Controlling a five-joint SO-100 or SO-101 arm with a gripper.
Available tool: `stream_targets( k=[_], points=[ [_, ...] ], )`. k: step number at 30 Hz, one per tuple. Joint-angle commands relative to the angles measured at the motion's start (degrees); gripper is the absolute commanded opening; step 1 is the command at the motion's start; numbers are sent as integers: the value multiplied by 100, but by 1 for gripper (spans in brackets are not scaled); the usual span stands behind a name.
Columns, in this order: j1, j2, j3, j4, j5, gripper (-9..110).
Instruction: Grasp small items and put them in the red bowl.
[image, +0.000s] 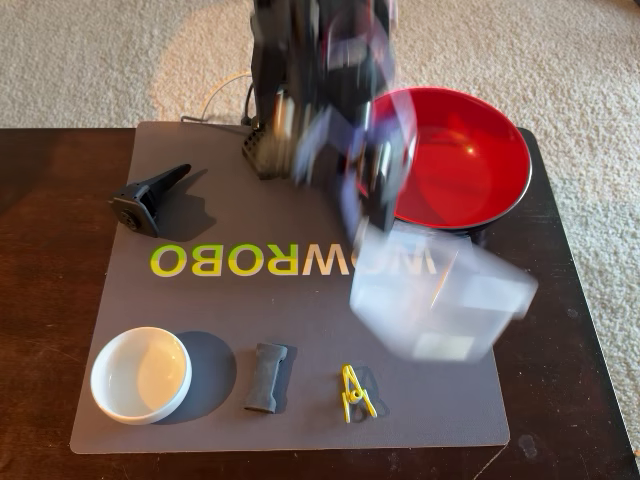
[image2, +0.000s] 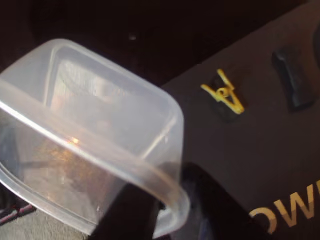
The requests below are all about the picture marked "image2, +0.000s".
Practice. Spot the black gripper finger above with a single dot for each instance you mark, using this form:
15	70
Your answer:
130	217
220	215

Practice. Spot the clear plastic square container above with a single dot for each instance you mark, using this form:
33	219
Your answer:
87	75

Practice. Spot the black ribbed grip piece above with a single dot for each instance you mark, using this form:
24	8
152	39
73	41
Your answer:
293	80

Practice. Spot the grey WOWROBO mat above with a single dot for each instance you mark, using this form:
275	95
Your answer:
237	150

